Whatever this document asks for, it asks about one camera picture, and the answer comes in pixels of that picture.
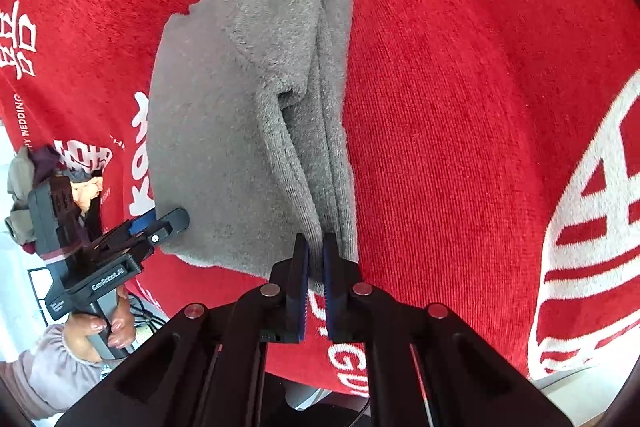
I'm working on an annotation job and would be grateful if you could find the grey fleece sweater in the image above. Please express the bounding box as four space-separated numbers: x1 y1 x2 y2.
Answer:
146 0 358 291

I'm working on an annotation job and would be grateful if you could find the person's left hand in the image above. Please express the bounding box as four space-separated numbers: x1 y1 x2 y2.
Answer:
63 285 136 363

